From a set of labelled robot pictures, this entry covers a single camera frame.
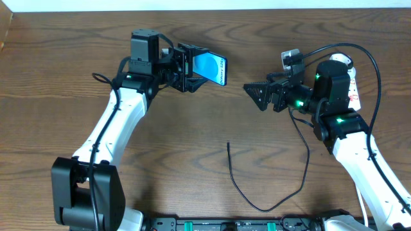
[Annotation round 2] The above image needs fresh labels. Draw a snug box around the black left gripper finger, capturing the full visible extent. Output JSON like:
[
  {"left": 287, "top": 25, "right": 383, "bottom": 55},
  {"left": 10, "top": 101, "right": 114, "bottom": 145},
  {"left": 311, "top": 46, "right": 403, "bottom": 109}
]
[
  {"left": 186, "top": 78, "right": 208, "bottom": 93},
  {"left": 178, "top": 43, "right": 209, "bottom": 58}
]

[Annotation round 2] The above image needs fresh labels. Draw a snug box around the blue Galaxy smartphone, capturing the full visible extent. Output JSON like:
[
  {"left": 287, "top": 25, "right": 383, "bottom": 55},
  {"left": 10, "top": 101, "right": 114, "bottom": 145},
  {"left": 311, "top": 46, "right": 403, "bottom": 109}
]
[{"left": 193, "top": 52, "right": 228, "bottom": 86}]

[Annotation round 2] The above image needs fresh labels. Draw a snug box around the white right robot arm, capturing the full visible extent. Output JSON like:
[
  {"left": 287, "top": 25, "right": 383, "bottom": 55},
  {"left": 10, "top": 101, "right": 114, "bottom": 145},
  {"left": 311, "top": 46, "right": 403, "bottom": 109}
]
[{"left": 243, "top": 59, "right": 410, "bottom": 230}]

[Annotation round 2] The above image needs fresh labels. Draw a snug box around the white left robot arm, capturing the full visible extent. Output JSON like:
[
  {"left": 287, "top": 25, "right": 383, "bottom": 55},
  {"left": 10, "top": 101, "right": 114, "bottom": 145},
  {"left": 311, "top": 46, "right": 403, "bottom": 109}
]
[{"left": 51, "top": 42, "right": 217, "bottom": 230}]

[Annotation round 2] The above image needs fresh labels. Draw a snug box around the white charger plug adapter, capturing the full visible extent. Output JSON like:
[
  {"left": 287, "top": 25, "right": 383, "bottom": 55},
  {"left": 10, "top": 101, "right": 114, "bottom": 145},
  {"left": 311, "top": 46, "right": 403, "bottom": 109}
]
[{"left": 329, "top": 53, "right": 354, "bottom": 69}]

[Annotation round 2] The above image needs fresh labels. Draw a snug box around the white power strip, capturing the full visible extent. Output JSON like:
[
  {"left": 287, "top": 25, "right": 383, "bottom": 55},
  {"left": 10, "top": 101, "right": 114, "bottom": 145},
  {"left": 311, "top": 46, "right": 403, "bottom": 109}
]
[{"left": 347, "top": 66, "right": 361, "bottom": 111}]

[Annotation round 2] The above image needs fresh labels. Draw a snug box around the black charger cable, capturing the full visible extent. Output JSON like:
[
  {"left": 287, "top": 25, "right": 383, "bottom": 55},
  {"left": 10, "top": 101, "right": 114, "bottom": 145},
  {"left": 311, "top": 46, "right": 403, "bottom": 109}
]
[{"left": 226, "top": 51, "right": 354, "bottom": 213}]

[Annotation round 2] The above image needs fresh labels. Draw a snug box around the white power strip cord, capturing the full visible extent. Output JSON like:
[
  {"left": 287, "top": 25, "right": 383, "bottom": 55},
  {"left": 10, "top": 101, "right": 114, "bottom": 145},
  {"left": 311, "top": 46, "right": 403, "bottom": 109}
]
[{"left": 354, "top": 184, "right": 370, "bottom": 227}]

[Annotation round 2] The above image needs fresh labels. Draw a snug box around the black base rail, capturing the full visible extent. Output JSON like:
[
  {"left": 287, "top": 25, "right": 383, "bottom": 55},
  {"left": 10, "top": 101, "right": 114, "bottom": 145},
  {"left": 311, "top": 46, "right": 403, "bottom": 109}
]
[{"left": 139, "top": 209, "right": 380, "bottom": 231}]

